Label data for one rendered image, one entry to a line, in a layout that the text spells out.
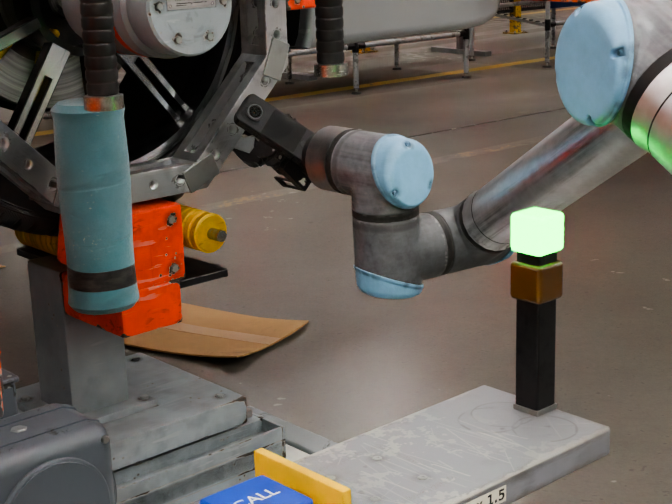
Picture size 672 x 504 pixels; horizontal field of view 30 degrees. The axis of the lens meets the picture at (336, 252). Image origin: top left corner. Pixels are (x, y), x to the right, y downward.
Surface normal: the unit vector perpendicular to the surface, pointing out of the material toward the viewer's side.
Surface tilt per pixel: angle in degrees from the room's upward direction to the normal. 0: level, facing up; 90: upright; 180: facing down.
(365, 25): 90
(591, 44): 89
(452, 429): 0
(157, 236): 90
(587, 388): 0
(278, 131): 67
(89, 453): 90
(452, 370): 0
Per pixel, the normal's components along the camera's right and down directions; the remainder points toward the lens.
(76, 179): -0.27, 0.26
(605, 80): -0.92, 0.11
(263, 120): 0.28, -0.15
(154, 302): 0.67, 0.18
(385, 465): -0.03, -0.96
